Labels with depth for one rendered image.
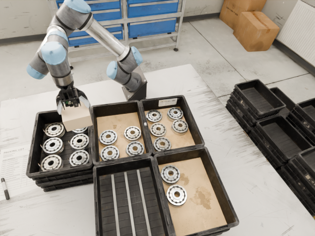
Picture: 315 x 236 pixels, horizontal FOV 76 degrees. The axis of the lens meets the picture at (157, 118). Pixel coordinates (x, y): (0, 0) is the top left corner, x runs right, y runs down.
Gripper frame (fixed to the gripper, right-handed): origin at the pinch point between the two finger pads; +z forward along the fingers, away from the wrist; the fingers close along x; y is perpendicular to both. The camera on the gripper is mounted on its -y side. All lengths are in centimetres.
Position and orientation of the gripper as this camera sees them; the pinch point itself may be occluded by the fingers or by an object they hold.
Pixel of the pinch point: (75, 109)
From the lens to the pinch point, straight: 106.3
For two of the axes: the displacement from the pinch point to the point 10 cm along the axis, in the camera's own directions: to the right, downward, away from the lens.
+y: 3.7, 7.4, -5.6
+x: 9.2, -2.5, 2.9
